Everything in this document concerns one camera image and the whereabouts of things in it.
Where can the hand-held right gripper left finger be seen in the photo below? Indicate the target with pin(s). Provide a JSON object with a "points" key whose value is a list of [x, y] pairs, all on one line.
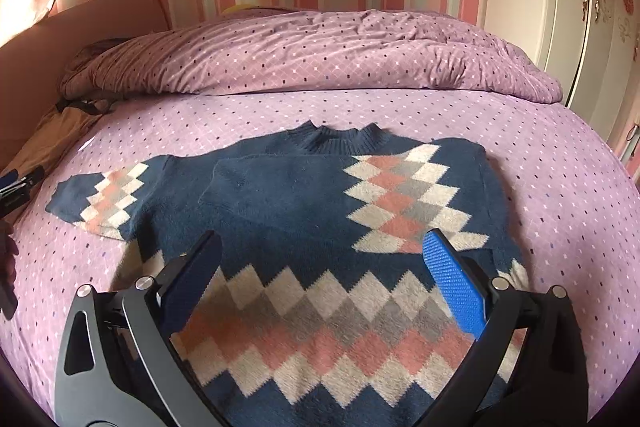
{"points": [[191, 278]]}

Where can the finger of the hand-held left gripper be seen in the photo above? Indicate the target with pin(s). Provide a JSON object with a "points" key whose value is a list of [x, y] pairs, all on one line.
{"points": [[20, 189]]}

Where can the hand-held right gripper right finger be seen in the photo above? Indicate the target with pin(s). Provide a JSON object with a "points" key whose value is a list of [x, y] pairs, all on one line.
{"points": [[450, 283]]}

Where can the navy argyle knit sweater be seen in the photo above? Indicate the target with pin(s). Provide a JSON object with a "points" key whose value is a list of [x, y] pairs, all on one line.
{"points": [[300, 207]]}

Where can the person's left hand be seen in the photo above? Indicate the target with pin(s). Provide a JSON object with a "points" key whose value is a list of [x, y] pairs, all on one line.
{"points": [[7, 257]]}

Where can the brown cloth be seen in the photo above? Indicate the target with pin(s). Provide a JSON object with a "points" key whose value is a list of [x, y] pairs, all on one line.
{"points": [[50, 134]]}

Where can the purple dotted bed sheet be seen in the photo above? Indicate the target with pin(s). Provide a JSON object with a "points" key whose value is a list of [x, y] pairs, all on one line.
{"points": [[550, 207]]}

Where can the tan wooden headboard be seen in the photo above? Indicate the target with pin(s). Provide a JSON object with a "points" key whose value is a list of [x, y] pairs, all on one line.
{"points": [[50, 37]]}

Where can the purple dotted quilt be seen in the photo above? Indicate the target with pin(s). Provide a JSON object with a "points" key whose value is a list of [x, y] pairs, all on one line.
{"points": [[300, 52]]}

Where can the yellow object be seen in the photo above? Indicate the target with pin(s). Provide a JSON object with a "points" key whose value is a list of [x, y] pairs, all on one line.
{"points": [[237, 9]]}

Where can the white floral wardrobe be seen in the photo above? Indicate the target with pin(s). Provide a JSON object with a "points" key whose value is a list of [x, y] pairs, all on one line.
{"points": [[565, 7]]}

